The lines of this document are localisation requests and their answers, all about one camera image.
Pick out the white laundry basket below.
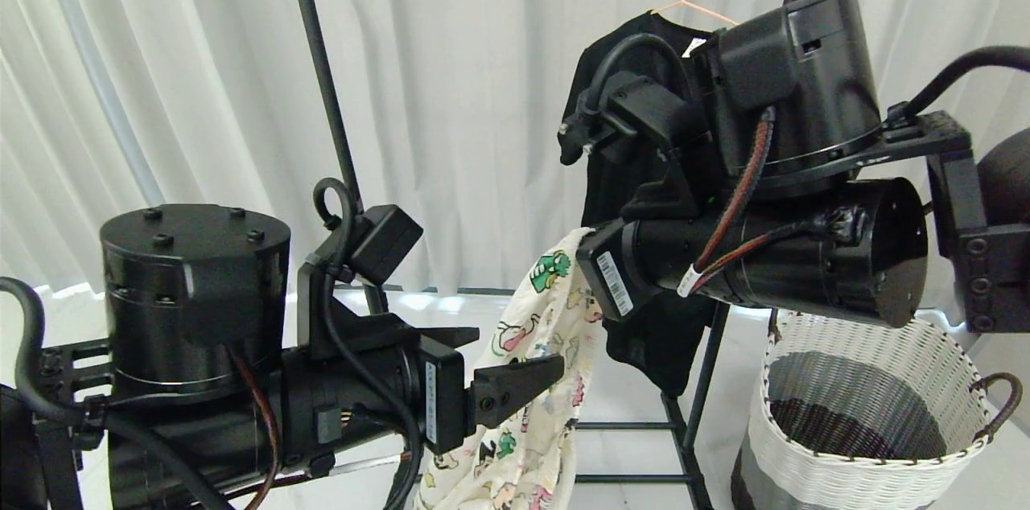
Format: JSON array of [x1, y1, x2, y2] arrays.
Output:
[[731, 309, 1024, 510]]

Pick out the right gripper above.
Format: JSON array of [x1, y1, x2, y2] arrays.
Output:
[[575, 176, 929, 330]]

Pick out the white curtain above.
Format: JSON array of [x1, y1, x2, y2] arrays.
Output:
[[0, 0, 1030, 326]]

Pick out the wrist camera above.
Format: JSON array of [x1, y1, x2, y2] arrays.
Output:
[[298, 204, 481, 360], [559, 72, 709, 223]]

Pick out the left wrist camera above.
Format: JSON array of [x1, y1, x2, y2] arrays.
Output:
[[298, 204, 481, 360]]

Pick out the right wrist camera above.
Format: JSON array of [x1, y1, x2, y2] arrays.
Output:
[[559, 72, 709, 223]]

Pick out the cream printed shorts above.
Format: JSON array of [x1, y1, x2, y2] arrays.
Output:
[[414, 227, 606, 510]]

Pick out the black t-shirt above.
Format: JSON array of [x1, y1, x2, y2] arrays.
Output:
[[558, 11, 777, 400]]

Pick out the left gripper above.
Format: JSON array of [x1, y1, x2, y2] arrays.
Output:
[[109, 337, 566, 510]]

